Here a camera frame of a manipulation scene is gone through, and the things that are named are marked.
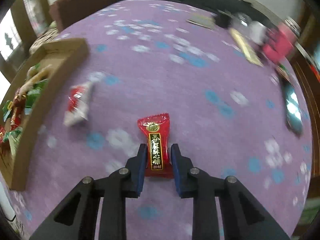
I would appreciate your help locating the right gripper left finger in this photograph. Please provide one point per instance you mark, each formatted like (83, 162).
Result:
(98, 204)

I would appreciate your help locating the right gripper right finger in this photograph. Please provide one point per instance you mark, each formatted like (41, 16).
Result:
(221, 204)

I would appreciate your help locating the dark red foil snack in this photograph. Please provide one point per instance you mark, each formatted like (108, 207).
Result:
(17, 109)

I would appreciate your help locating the clear yellow cake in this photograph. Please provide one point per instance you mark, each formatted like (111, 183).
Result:
(37, 76)

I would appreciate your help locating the red candy bar upper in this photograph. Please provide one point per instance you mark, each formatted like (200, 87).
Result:
(156, 128)

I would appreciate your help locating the red white snack packet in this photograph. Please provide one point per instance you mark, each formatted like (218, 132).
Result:
(78, 104)

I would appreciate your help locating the black smartphone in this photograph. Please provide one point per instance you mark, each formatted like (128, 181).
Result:
(292, 111)

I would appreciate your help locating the wooden brick-pattern cabinet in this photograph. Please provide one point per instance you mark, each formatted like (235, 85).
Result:
(308, 77)

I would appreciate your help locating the small candies by phone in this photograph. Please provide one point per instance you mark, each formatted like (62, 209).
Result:
(283, 73)

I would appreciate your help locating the cardboard box tray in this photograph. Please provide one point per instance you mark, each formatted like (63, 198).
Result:
(59, 59)

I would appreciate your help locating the cream lotion tube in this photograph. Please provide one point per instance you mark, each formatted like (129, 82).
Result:
(244, 46)

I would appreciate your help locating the purple floral tablecloth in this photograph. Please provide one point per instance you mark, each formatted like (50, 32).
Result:
(226, 114)

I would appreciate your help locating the pink sleeved bottle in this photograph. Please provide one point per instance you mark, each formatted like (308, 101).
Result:
(281, 40)

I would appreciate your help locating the leopard print blanket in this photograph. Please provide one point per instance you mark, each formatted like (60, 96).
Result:
(50, 34)

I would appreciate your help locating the white round lid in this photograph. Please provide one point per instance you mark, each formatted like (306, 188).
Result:
(257, 32)

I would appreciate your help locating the small green booklet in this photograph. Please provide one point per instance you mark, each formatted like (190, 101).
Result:
(202, 21)

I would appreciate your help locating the black small cup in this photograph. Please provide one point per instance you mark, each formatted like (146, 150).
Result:
(223, 19)

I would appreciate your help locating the brown armchair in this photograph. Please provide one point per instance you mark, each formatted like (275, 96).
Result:
(67, 12)

